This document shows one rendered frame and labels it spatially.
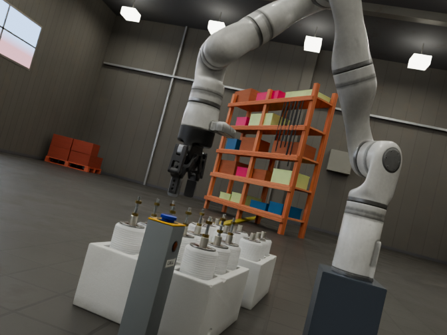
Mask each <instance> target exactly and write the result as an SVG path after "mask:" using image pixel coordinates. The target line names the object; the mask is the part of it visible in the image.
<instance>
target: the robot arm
mask: <svg viewBox="0 0 447 335"><path fill-rule="evenodd" d="M330 8H331V10H332V14H333V19H334V23H335V40H334V45H333V53H332V59H331V68H332V73H333V78H334V81H335V86H336V89H337V94H338V96H339V102H340V105H341V111H342V115H343V120H344V124H345V132H346V137H347V147H348V153H349V160H350V163H351V167H352V169H353V171H354V172H355V173H356V174H357V175H358V176H361V177H365V178H366V179H365V182H364V183H363V184H362V185H360V186H359V187H357V188H354V189H352V190H350V192H349V195H348V198H347V203H346V206H345V212H344V215H343V220H342V223H341V228H340V232H339V237H338V240H337V246H336V249H335V254H334V257H333V262H332V266H331V270H332V271H334V272H336V273H339V274H340V275H344V276H346V277H350V278H352V279H357V280H362V281H367V282H371V283H373V281H374V280H373V278H374V273H375V270H376V264H377V261H378V256H379V252H380V247H381V246H382V245H381V242H380V236H381V233H382V227H383V224H384V218H385V215H386V210H387V207H388V204H389V202H390V201H391V199H392V197H393V195H394V192H395V189H396V185H397V181H398V178H399V175H400V171H401V167H402V152H401V149H400V147H399V146H398V145H397V144H396V143H394V142H391V141H374V140H373V137H372V134H371V127H370V113H371V108H372V105H373V102H374V98H375V94H376V88H377V81H376V74H375V71H374V65H373V60H372V57H371V52H370V49H369V42H368V39H367V32H366V29H365V22H364V17H363V7H362V1H361V0H277V1H274V2H272V3H269V4H267V5H265V6H263V7H261V8H259V9H258V10H256V11H254V12H252V13H250V14H249V15H247V16H245V17H244V18H242V19H241V20H239V21H238V22H236V23H233V24H231V25H228V26H226V27H224V28H222V29H220V30H218V31H216V32H214V33H213V34H211V35H210V36H209V37H208V38H207V39H206V41H205V42H204V43H203V45H202V46H201V48H200V51H199V53H198V59H197V63H196V71H195V77H194V83H193V85H192V89H191V92H190V97H189V100H188V103H187V106H186V109H185V111H184V115H183V118H182V123H181V126H180V130H179V133H178V141H180V142H183V143H184V144H176V145H175V148H174V151H173V154H172V158H171V160H170V164H169V166H168V172H170V175H171V176H172V177H171V180H170V185H169V188H168V195H169V196H172V197H178V196H179V192H180V188H181V184H182V178H183V177H184V176H185V174H186V172H187V173H188V180H187V183H186V188H185V191H184V196H186V197H194V194H195V190H196V186H197V181H199V180H200V179H202V178H203V174H204V169H205V165H206V160H207V156H208V154H206V153H203V149H204V148H207V149H210V148H211V147H212V144H213V141H214V136H215V133H217V134H219V135H221V136H224V137H227V138H231V139H235V134H236V130H234V129H233V128H232V127H231V126H230V125H228V124H227V123H226V122H218V120H219V113H220V108H221V105H222V100H223V97H224V85H223V82H224V76H225V71H226V68H227V66H228V65H229V64H231V63H232V62H233V61H235V60H237V59H238V58H239V57H241V56H243V55H244V54H245V53H247V52H249V51H252V50H254V49H256V48H258V47H260V46H261V45H263V44H265V43H266V42H268V41H270V40H271V39H273V38H275V37H276V36H277V35H279V34H281V33H282V32H283V31H284V30H286V29H287V28H289V27H290V26H291V25H292V24H294V23H296V22H297V21H299V20H301V19H302V18H304V17H307V16H309V15H312V14H314V13H317V12H319V11H323V10H325V9H330Z"/></svg>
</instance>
